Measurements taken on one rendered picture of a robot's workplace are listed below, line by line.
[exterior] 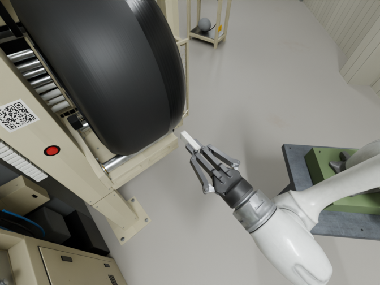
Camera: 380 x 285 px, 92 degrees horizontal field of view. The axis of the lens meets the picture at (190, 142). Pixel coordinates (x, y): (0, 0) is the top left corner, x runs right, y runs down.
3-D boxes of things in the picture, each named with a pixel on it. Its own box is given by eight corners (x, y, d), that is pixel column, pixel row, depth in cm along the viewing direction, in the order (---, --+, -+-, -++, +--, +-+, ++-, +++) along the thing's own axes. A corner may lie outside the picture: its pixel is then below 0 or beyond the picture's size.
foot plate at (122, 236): (121, 245, 137) (120, 245, 136) (105, 217, 149) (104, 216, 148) (151, 220, 148) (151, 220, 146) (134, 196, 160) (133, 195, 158)
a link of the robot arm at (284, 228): (241, 242, 40) (250, 220, 52) (302, 314, 35) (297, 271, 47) (279, 212, 37) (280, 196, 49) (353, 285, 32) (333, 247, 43)
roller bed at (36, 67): (32, 125, 88) (-27, 68, 65) (24, 108, 95) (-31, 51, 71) (73, 106, 96) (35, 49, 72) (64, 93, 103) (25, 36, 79)
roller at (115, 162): (99, 164, 76) (106, 173, 77) (99, 165, 72) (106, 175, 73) (167, 124, 89) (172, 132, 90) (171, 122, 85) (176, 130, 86)
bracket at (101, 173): (107, 189, 75) (98, 178, 67) (72, 132, 93) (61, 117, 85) (115, 184, 76) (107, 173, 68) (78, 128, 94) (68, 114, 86)
